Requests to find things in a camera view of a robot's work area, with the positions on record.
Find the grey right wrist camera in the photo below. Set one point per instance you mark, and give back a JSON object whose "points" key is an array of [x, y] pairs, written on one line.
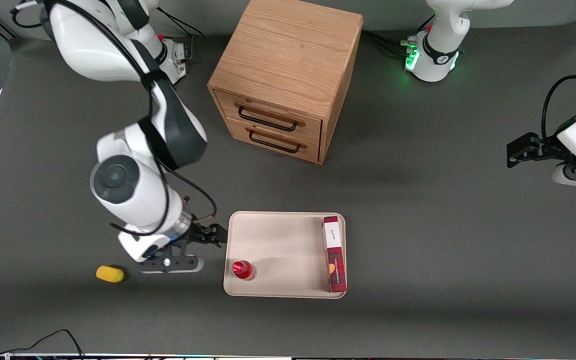
{"points": [[178, 262]]}

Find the wooden drawer front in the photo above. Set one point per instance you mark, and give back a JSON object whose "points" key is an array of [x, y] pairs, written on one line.
{"points": [[237, 131], [313, 132]]}

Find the red coke bottle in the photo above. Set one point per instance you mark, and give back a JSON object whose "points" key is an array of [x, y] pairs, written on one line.
{"points": [[242, 269]]}

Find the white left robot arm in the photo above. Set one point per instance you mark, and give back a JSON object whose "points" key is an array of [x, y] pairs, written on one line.
{"points": [[438, 60]]}

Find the beige plastic tray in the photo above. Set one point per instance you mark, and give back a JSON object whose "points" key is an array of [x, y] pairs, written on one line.
{"points": [[288, 245]]}

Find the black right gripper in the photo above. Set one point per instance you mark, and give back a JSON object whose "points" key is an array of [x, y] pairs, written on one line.
{"points": [[201, 234]]}

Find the wooden drawer cabinet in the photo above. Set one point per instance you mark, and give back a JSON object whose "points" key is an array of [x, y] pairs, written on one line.
{"points": [[288, 45]]}

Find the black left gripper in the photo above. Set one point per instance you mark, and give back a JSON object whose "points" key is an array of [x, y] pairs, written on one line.
{"points": [[543, 148]]}

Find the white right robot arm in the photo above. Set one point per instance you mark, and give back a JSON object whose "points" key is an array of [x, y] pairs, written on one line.
{"points": [[133, 190]]}

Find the yellow sponge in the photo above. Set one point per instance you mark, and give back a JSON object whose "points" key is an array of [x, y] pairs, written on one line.
{"points": [[110, 274]]}

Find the red tartan shortbread box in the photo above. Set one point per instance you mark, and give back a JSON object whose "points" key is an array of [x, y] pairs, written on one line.
{"points": [[335, 255]]}

